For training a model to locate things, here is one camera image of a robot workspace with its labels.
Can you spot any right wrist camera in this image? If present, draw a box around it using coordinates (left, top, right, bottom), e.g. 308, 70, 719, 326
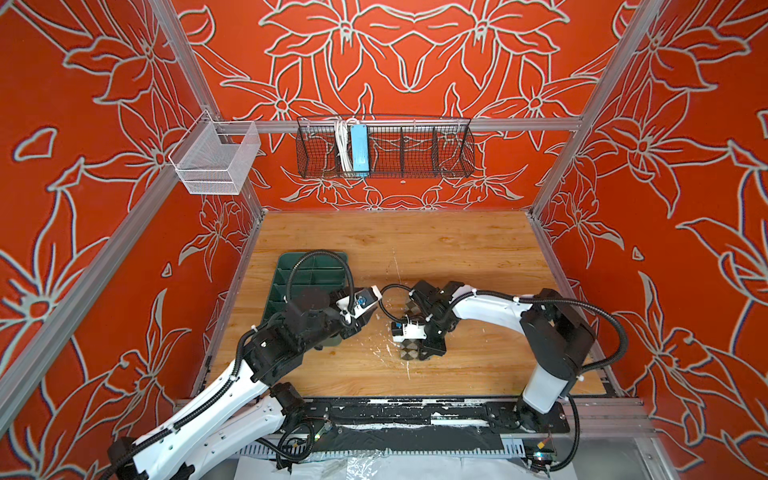
391, 322, 427, 343

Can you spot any brown argyle sock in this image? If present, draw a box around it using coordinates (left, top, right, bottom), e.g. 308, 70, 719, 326
399, 300, 426, 361

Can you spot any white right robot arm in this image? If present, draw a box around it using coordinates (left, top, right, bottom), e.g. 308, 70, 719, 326
391, 281, 595, 414

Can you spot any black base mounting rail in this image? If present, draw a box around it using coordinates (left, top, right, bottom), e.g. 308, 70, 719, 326
303, 396, 572, 461

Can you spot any green divided organizer tray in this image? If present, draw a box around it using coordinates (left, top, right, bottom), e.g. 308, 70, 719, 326
254, 252, 349, 353

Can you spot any blue box in basket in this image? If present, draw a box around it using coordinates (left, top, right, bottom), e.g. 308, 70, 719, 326
350, 123, 370, 177

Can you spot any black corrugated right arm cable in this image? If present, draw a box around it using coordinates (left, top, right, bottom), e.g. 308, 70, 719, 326
473, 290, 629, 376

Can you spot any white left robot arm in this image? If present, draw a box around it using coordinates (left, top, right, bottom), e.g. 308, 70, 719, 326
102, 286, 382, 479

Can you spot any black wire wall basket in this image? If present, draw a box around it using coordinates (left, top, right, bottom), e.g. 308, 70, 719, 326
296, 115, 476, 179

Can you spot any clear plastic wall bin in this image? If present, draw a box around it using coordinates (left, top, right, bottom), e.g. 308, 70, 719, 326
169, 110, 261, 195

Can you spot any white cable bundle in basket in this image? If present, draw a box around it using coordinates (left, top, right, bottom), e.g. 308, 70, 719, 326
333, 118, 353, 175

